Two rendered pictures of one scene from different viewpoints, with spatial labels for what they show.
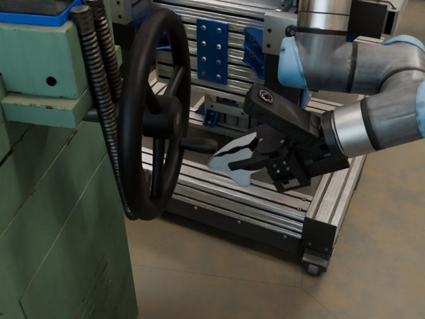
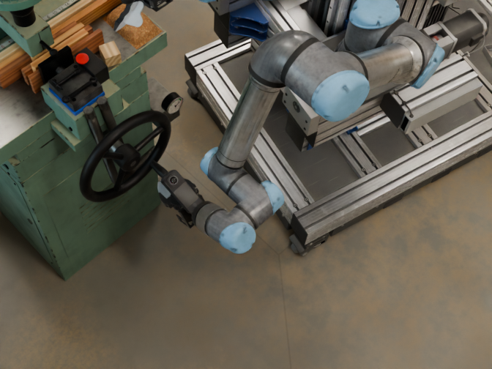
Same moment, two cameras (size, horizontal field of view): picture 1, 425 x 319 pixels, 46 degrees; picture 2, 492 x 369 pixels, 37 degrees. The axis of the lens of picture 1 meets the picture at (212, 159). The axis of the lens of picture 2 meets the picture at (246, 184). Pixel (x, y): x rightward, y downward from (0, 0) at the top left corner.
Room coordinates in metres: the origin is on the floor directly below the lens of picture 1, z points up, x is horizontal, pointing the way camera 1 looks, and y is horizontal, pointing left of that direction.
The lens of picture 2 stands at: (-0.07, -0.64, 2.43)
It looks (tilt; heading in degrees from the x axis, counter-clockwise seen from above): 62 degrees down; 29
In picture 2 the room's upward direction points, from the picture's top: 6 degrees clockwise
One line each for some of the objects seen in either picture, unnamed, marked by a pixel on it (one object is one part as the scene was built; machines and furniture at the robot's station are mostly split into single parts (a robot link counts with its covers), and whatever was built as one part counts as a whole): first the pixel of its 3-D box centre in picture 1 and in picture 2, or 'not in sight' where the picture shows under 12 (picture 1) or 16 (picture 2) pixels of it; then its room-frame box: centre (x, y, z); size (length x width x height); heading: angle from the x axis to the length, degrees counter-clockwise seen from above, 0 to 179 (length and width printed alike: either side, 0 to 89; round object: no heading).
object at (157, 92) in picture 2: not in sight; (157, 102); (0.88, 0.22, 0.58); 0.12 x 0.08 x 0.08; 79
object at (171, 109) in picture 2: not in sight; (171, 104); (0.87, 0.15, 0.65); 0.06 x 0.04 x 0.08; 169
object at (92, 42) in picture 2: not in sight; (67, 61); (0.67, 0.31, 0.93); 0.22 x 0.01 x 0.06; 169
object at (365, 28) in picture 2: not in sight; (373, 24); (1.19, -0.26, 0.98); 0.13 x 0.12 x 0.14; 79
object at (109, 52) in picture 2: not in sight; (110, 54); (0.75, 0.25, 0.92); 0.05 x 0.04 x 0.04; 61
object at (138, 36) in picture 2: not in sight; (132, 20); (0.87, 0.28, 0.92); 0.14 x 0.09 x 0.04; 79
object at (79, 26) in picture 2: not in sight; (59, 47); (0.69, 0.36, 0.93); 0.16 x 0.02 x 0.06; 169
